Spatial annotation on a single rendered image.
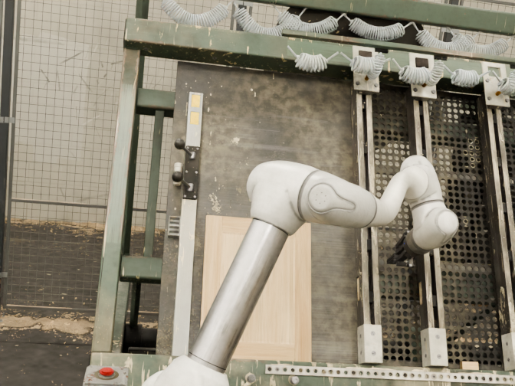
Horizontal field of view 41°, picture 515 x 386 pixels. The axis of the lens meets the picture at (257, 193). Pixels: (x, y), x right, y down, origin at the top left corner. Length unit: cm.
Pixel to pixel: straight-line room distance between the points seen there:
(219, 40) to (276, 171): 98
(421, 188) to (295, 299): 59
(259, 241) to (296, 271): 71
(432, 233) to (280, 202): 59
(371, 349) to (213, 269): 59
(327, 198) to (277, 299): 82
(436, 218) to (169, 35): 118
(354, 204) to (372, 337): 81
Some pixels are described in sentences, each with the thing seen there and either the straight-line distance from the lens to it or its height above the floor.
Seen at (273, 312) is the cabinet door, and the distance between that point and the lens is 232.
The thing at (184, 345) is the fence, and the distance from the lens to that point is 224.
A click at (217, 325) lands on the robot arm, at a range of 166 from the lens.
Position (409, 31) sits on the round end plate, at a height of 206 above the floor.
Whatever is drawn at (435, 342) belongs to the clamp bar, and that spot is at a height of 99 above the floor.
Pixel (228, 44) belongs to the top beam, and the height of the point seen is 189.
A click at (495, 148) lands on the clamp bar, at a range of 277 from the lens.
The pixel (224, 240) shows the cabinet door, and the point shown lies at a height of 123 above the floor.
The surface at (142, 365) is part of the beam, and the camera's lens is 221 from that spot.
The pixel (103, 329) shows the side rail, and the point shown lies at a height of 96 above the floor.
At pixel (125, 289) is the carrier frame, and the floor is 79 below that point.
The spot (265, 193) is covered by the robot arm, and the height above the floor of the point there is 152.
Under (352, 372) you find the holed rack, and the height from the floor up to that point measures 88.
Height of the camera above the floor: 184
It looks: 11 degrees down
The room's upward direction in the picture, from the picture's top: 7 degrees clockwise
